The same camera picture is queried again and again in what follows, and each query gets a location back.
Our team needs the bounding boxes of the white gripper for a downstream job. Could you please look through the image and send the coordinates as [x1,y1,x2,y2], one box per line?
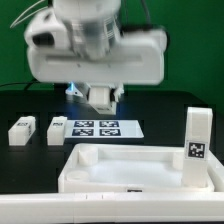
[24,25,167,103]

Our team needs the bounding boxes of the white desk top tray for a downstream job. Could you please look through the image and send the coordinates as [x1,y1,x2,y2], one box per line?
[58,144,224,193]

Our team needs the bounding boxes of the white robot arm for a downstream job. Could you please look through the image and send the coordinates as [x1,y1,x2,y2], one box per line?
[24,0,168,104]

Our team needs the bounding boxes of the fiducial marker sheet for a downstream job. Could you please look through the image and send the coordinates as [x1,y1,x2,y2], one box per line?
[65,120,144,139]

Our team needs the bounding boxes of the black cable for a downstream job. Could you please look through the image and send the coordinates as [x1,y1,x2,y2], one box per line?
[0,79,38,91]

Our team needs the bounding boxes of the white cables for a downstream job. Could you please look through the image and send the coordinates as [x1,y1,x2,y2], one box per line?
[9,0,50,30]

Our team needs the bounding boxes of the white front rail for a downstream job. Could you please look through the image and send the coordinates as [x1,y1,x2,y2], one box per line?
[0,192,224,224]

